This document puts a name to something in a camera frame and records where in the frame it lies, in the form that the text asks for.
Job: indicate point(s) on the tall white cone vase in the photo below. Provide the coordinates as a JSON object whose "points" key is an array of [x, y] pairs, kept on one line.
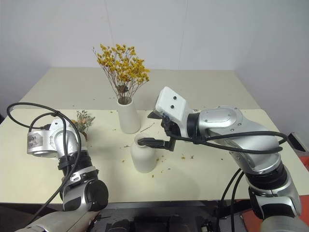
{"points": [[129, 118]]}

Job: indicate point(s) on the black device with silver edge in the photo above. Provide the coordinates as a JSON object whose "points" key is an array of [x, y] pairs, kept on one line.
{"points": [[298, 141]]}

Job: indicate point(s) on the dark rounded shape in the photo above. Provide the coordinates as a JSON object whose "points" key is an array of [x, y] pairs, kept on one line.
{"points": [[122, 226]]}

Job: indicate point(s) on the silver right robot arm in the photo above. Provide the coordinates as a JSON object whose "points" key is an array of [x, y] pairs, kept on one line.
{"points": [[241, 125]]}

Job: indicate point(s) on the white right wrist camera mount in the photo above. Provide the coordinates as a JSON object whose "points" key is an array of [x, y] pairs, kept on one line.
{"points": [[172, 104]]}

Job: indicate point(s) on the green orange dried flower bouquet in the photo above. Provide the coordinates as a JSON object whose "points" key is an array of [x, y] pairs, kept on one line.
{"points": [[83, 120]]}

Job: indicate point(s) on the short round white vase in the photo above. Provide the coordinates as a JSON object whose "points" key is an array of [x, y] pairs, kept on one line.
{"points": [[143, 159]]}

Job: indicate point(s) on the thin dry stem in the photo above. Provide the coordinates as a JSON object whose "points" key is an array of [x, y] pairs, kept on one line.
{"points": [[147, 127]]}

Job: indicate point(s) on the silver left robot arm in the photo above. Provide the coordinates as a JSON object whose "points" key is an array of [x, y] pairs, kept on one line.
{"points": [[65, 141]]}

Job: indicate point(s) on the black table frame bar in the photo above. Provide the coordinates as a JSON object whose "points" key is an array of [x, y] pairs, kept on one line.
{"points": [[154, 204]]}

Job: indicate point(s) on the yellow dried flower bouquet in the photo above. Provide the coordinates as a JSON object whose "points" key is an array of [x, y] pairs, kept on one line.
{"points": [[123, 67]]}

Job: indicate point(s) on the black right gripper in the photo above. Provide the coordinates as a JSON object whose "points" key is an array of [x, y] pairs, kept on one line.
{"points": [[172, 130]]}

